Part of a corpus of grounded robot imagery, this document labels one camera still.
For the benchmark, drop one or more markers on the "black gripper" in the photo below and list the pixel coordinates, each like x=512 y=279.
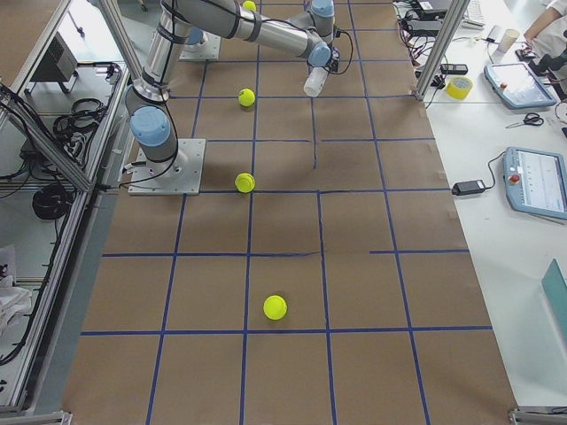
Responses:
x=326 y=69

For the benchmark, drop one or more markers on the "white tennis ball can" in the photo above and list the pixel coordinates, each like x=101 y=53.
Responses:
x=315 y=81

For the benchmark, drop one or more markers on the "yellow Roland Garros tennis ball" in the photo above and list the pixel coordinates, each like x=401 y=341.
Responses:
x=246 y=97

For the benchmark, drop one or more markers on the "yellow tennis ball front left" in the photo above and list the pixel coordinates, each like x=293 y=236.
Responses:
x=249 y=5

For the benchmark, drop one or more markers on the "yellow tennis ball centre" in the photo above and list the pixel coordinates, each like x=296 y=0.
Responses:
x=245 y=183

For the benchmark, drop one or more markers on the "yellow tape roll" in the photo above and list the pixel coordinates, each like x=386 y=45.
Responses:
x=459 y=87

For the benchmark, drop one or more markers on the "paper cup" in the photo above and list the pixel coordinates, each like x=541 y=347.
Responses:
x=508 y=39

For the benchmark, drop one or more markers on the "blue teach pendant far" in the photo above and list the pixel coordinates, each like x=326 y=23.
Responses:
x=517 y=86

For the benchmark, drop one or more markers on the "blue teach pendant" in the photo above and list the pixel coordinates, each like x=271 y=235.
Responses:
x=517 y=86
x=535 y=182

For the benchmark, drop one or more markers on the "black power adapter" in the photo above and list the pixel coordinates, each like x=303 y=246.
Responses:
x=466 y=188

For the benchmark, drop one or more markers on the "black scissors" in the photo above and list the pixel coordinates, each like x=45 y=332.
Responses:
x=531 y=119

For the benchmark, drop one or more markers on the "blue teach pendant near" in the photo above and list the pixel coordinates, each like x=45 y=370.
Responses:
x=535 y=182

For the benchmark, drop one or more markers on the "aluminium frame post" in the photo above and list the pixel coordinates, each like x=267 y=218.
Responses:
x=450 y=24

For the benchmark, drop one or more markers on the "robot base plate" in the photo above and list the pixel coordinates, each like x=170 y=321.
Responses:
x=201 y=46
x=183 y=177

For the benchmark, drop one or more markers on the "yellow tennis ball near camera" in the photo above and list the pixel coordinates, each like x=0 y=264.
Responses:
x=275 y=307

